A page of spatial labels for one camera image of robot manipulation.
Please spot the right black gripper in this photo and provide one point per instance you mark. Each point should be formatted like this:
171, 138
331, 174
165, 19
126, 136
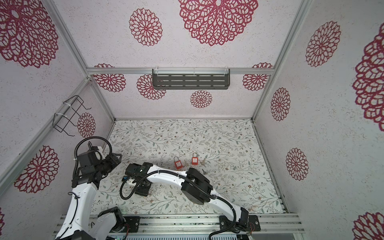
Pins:
141, 192

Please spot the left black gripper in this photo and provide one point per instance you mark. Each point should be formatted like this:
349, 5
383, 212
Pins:
114, 160

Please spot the red padlock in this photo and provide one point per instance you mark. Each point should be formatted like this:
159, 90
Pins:
195, 159
178, 163

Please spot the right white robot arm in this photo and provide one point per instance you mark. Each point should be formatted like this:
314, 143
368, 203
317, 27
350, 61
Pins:
194, 185

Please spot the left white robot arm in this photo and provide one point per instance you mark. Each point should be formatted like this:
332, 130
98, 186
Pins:
94, 166

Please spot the black wire wall basket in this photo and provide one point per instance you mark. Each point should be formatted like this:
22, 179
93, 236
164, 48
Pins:
62, 120

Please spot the grey slotted wall shelf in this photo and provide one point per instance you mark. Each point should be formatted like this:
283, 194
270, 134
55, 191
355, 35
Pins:
193, 81

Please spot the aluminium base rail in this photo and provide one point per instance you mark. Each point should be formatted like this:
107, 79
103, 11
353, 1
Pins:
176, 227

